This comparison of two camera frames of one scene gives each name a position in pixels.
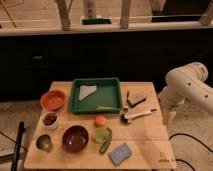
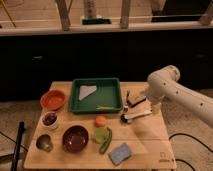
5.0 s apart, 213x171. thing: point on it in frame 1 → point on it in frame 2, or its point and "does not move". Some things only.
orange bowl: (53, 100) does not move
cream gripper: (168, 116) → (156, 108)
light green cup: (101, 135) does not move
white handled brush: (127, 118) does not move
